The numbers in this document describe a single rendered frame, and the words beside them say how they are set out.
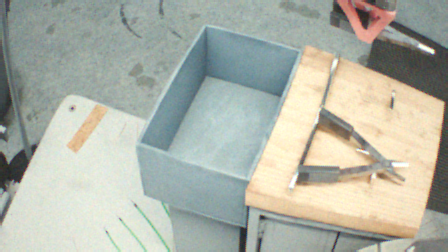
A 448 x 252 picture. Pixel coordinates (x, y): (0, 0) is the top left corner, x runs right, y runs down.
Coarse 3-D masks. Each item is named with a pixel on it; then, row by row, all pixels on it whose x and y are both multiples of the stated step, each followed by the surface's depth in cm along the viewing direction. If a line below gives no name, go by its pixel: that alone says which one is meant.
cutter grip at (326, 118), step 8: (320, 112) 73; (328, 112) 73; (320, 120) 74; (328, 120) 73; (336, 120) 72; (344, 120) 72; (328, 128) 74; (336, 128) 73; (344, 128) 72; (352, 128) 72; (344, 136) 73
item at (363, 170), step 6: (348, 168) 69; (354, 168) 69; (360, 168) 69; (366, 168) 69; (372, 168) 69; (378, 168) 69; (384, 168) 69; (342, 174) 69; (348, 174) 69; (354, 174) 69; (360, 174) 69; (366, 174) 69
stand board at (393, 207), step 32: (320, 64) 81; (352, 64) 81; (288, 96) 78; (320, 96) 78; (352, 96) 78; (384, 96) 78; (416, 96) 78; (288, 128) 76; (320, 128) 76; (384, 128) 76; (416, 128) 76; (288, 160) 73; (320, 160) 73; (352, 160) 73; (416, 160) 73; (256, 192) 71; (320, 192) 71; (352, 192) 71; (384, 192) 70; (416, 192) 70; (352, 224) 70; (384, 224) 68; (416, 224) 67
